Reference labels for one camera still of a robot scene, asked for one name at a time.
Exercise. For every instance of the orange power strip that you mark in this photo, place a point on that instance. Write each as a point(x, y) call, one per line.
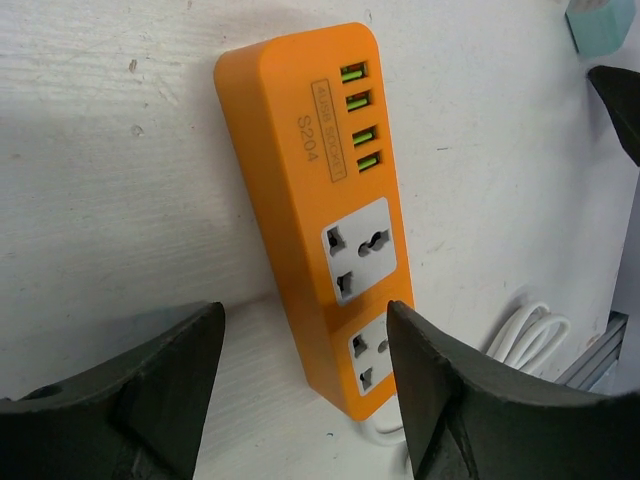
point(308, 121)

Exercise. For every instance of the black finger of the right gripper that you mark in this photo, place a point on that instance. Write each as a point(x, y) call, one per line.
point(618, 88)

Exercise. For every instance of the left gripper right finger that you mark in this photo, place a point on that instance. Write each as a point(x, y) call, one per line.
point(468, 416)

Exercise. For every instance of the aluminium rail frame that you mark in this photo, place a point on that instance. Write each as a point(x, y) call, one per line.
point(594, 371)

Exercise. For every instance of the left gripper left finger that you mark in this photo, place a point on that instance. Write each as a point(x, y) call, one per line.
point(139, 415)

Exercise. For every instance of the teal plug charger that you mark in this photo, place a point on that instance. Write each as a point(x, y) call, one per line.
point(599, 27)

